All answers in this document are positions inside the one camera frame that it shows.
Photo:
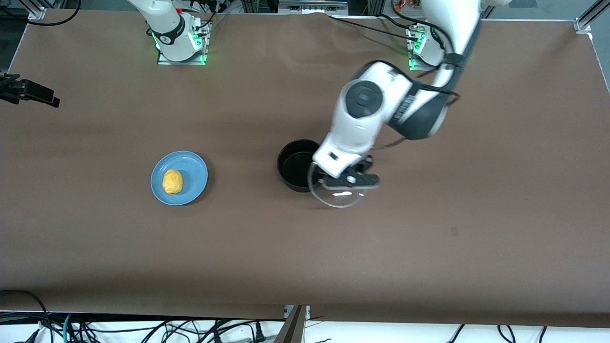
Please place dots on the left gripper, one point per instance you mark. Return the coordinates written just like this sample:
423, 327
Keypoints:
364, 164

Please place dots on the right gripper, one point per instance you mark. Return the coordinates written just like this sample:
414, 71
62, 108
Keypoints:
29, 90

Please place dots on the glass lid with blue knob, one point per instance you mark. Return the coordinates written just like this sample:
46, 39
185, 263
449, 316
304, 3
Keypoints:
340, 198

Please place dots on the yellow potato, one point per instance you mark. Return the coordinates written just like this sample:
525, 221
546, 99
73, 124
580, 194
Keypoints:
172, 181

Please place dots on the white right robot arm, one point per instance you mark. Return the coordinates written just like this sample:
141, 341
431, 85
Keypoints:
164, 24

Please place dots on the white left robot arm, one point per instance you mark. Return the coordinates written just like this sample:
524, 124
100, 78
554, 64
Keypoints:
364, 100

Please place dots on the blue round plate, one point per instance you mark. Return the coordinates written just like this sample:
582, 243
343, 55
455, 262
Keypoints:
193, 174

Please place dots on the dark equipment box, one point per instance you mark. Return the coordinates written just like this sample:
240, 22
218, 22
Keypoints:
312, 5

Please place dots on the aluminium frame corner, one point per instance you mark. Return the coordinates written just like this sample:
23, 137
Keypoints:
586, 21
35, 10

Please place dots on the metal table bracket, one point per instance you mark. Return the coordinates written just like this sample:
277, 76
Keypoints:
293, 328

